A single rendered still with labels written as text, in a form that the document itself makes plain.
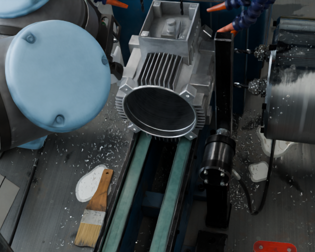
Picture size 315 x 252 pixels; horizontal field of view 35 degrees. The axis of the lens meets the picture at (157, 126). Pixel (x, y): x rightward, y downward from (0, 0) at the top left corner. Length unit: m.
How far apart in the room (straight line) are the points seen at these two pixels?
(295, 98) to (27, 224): 0.65
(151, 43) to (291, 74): 0.28
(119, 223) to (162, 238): 0.09
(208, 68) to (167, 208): 0.30
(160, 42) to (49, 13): 0.45
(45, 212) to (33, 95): 0.82
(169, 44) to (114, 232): 0.38
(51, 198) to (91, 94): 0.81
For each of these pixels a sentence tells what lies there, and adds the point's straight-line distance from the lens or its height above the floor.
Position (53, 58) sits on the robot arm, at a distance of 0.40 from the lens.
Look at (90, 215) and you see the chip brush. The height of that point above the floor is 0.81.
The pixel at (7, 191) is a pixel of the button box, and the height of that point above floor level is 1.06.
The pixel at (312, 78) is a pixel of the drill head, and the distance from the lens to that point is 0.92.
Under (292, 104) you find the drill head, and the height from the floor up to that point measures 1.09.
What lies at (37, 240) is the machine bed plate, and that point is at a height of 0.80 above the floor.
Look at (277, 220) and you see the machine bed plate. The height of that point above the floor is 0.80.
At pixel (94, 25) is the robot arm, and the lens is 0.67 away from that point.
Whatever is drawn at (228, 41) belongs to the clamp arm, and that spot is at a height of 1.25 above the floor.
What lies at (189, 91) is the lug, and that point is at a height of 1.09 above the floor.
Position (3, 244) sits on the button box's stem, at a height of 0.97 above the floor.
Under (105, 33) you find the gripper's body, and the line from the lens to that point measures 0.76.
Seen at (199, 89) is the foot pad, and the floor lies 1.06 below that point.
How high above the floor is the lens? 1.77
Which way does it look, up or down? 50 degrees down
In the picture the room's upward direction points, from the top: 9 degrees counter-clockwise
